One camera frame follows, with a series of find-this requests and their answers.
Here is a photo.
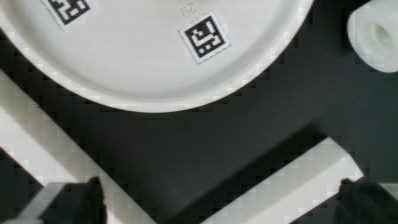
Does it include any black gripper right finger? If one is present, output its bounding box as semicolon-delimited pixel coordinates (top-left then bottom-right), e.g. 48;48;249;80
283;178;398;224

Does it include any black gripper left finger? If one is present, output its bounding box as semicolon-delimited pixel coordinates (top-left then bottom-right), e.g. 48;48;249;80
16;176;109;224

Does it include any white round table top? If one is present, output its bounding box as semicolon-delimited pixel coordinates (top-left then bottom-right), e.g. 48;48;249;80
0;0;315;113

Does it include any white cylindrical table leg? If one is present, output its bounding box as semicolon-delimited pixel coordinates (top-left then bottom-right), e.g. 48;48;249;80
347;0;398;73

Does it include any white right fence bar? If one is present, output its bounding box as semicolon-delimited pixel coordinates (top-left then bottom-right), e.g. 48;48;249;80
201;137;365;224

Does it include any white fence bar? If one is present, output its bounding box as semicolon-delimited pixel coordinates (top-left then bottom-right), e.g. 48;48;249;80
0;70;157;224
201;137;365;224

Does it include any white front fence bar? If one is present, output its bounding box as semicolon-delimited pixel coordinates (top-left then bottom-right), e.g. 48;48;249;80
0;70;157;224

